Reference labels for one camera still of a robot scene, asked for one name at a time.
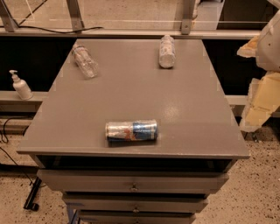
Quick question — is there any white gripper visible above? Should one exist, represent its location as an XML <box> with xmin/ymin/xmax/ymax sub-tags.
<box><xmin>237</xmin><ymin>10</ymin><xmax>280</xmax><ymax>132</ymax></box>

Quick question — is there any red bull can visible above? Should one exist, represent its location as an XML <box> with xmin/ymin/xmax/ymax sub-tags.
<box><xmin>105</xmin><ymin>119</ymin><xmax>158</xmax><ymax>142</ymax></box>

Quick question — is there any white labelled plastic bottle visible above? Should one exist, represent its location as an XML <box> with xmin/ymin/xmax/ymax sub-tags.
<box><xmin>159</xmin><ymin>35</ymin><xmax>176</xmax><ymax>68</ymax></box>

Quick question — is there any clear plastic water bottle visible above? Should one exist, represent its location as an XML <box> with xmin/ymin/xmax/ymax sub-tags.
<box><xmin>72</xmin><ymin>44</ymin><xmax>98</xmax><ymax>78</ymax></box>

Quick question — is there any white pump dispenser bottle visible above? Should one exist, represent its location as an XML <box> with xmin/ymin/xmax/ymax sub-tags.
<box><xmin>10</xmin><ymin>70</ymin><xmax>33</xmax><ymax>100</ymax></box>

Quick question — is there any grey drawer cabinet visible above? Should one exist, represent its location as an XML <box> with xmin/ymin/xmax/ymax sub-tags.
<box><xmin>19</xmin><ymin>39</ymin><xmax>249</xmax><ymax>224</ymax></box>

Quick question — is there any top drawer knob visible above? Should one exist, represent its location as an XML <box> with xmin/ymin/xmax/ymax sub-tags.
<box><xmin>130</xmin><ymin>184</ymin><xmax>138</xmax><ymax>193</ymax></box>

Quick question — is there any drawer knob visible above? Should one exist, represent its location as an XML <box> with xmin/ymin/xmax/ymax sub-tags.
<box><xmin>132</xmin><ymin>206</ymin><xmax>139</xmax><ymax>213</ymax></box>
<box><xmin>130</xmin><ymin>184</ymin><xmax>138</xmax><ymax>193</ymax></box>

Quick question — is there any black floor stand foot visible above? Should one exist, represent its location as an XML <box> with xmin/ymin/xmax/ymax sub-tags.
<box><xmin>24</xmin><ymin>178</ymin><xmax>42</xmax><ymax>211</ymax></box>

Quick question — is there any black cable on rail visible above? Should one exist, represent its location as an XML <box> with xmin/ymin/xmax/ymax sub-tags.
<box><xmin>17</xmin><ymin>25</ymin><xmax>104</xmax><ymax>34</ymax></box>

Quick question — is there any black floor cable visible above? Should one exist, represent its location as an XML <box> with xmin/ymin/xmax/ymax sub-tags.
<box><xmin>0</xmin><ymin>116</ymin><xmax>34</xmax><ymax>186</ymax></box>

